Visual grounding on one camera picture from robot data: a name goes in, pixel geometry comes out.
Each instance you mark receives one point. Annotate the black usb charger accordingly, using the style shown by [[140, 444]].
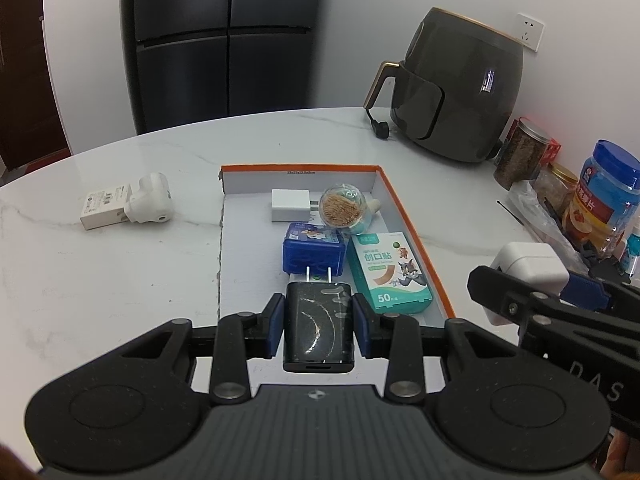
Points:
[[319, 325]]

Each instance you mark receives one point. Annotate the clear plastic bag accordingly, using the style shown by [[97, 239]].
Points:
[[523, 201]]

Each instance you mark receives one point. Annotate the red box behind jars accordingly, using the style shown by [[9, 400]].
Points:
[[553, 147]]

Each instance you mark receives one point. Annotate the white wall socket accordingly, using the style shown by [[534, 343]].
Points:
[[529, 31]]

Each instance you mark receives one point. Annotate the small white cube charger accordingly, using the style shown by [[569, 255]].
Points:
[[291, 205]]

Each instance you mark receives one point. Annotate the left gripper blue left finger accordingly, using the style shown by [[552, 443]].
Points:
[[239, 338]]

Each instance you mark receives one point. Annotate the glass jar dark contents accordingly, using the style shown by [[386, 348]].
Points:
[[521, 154]]

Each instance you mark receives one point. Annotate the dark grey air fryer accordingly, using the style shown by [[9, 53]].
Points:
[[456, 87]]

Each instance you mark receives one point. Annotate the white orange-rimmed box tray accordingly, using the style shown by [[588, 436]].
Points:
[[251, 246]]

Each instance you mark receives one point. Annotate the white power adapter box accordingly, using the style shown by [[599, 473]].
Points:
[[105, 207]]

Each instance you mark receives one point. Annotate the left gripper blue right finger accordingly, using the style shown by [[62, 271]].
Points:
[[395, 338]]

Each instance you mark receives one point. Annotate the clear repellent liquid bottle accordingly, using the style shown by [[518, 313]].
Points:
[[372, 207]]

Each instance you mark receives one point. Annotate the blue lid oat jar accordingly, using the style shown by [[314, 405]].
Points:
[[605, 199]]

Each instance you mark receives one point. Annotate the white rounded plug adapter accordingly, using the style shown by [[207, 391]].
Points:
[[534, 263]]

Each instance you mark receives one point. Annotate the light blue toothpick jar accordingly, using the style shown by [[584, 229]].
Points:
[[344, 207]]

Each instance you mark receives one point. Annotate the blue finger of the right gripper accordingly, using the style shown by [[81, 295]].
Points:
[[585, 293]]

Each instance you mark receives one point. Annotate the glass jar gold lid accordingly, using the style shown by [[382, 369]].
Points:
[[555, 186]]

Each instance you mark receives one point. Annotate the dark brown door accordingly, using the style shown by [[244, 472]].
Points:
[[30, 127]]

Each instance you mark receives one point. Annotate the black power cord plug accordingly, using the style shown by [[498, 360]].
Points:
[[380, 129]]

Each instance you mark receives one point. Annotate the teal bandage box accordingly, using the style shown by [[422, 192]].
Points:
[[386, 271]]

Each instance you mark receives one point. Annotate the black four-door refrigerator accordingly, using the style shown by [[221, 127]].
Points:
[[194, 60]]

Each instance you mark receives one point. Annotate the white mosquito repellent heater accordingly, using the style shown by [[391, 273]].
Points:
[[151, 201]]

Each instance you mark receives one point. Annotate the person right hand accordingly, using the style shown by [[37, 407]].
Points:
[[614, 467]]

